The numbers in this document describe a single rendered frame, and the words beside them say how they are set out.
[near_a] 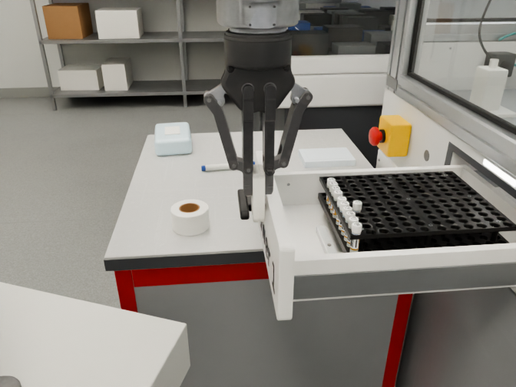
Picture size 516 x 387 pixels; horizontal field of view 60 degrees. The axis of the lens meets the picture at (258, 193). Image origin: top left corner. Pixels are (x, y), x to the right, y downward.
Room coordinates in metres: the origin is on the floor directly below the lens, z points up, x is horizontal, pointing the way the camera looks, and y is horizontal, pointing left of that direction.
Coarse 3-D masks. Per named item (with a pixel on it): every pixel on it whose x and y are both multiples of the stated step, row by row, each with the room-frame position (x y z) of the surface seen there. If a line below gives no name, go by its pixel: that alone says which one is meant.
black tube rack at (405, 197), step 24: (360, 192) 0.59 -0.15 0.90; (384, 192) 0.60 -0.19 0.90; (408, 192) 0.60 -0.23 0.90; (432, 192) 0.59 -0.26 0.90; (456, 192) 0.59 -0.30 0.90; (360, 216) 0.53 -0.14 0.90; (384, 216) 0.52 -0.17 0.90; (408, 216) 0.52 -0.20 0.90; (432, 216) 0.53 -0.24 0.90; (456, 216) 0.53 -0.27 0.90; (480, 216) 0.52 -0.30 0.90; (504, 216) 0.52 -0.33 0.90; (360, 240) 0.49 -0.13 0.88; (384, 240) 0.51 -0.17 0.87; (408, 240) 0.51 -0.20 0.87; (432, 240) 0.51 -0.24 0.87; (456, 240) 0.51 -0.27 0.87; (480, 240) 0.51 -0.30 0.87; (504, 240) 0.51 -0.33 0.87
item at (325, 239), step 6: (318, 228) 0.58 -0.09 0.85; (324, 228) 0.58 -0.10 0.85; (318, 234) 0.57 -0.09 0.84; (324, 234) 0.56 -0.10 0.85; (324, 240) 0.54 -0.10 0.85; (330, 240) 0.54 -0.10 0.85; (324, 246) 0.53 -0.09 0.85; (330, 246) 0.53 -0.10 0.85; (324, 252) 0.53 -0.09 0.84; (330, 252) 0.51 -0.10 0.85; (336, 252) 0.51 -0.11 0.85
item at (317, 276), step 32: (288, 192) 0.67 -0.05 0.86; (320, 192) 0.68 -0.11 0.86; (480, 192) 0.64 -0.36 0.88; (320, 224) 0.61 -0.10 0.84; (320, 256) 0.44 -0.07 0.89; (352, 256) 0.44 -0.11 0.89; (384, 256) 0.44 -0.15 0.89; (416, 256) 0.44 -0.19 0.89; (448, 256) 0.45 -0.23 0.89; (480, 256) 0.45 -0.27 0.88; (512, 256) 0.46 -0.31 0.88; (320, 288) 0.43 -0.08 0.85; (352, 288) 0.43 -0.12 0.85; (384, 288) 0.44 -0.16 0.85; (416, 288) 0.44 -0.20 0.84; (448, 288) 0.45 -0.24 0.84; (480, 288) 0.45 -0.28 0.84
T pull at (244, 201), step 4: (240, 192) 0.57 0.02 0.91; (240, 196) 0.56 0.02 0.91; (244, 196) 0.56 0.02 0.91; (248, 196) 0.56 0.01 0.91; (240, 200) 0.54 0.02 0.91; (244, 200) 0.54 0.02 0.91; (248, 200) 0.55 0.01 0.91; (240, 204) 0.53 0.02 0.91; (244, 204) 0.53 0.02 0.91; (248, 204) 0.54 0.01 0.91; (240, 208) 0.52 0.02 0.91; (244, 208) 0.52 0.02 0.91; (248, 208) 0.52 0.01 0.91; (240, 212) 0.52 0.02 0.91; (244, 212) 0.51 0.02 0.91; (248, 212) 0.51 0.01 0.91; (240, 216) 0.51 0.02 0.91; (244, 216) 0.51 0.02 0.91; (248, 216) 0.51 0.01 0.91
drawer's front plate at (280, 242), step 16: (256, 160) 0.66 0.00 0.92; (272, 208) 0.49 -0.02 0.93; (272, 224) 0.47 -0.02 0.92; (288, 224) 0.46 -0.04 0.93; (272, 240) 0.47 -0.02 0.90; (288, 240) 0.42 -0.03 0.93; (272, 256) 0.46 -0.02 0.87; (288, 256) 0.41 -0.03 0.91; (272, 272) 0.46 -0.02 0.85; (288, 272) 0.41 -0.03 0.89; (272, 288) 0.46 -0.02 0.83; (288, 288) 0.41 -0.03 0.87; (288, 304) 0.41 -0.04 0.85
